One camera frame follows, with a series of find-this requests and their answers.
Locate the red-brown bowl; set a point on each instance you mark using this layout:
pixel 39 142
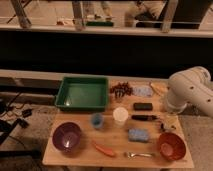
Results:
pixel 171 146

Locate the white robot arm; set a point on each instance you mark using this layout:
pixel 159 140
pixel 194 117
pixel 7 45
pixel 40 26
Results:
pixel 190 86

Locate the bunch of dark grapes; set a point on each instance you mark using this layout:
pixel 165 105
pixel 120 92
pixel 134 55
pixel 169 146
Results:
pixel 121 89

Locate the green plastic tray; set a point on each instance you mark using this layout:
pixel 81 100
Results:
pixel 82 94

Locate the blue-white cloth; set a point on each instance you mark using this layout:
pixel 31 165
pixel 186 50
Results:
pixel 145 91

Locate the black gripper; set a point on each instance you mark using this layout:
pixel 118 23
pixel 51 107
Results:
pixel 165 127

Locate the white plastic cup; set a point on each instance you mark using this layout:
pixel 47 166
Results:
pixel 120 116

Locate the blue metal cup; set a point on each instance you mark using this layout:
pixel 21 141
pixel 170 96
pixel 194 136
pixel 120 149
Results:
pixel 97 120

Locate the wooden spatula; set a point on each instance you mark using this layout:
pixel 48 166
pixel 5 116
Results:
pixel 156 89

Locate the black rectangular block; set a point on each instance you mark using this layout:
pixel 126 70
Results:
pixel 143 106

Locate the purple bowl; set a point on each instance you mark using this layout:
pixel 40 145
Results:
pixel 66 136

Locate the blue sponge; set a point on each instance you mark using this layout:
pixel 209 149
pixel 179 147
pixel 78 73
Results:
pixel 138 135

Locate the orange carrot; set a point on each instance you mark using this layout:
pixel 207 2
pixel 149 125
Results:
pixel 104 150

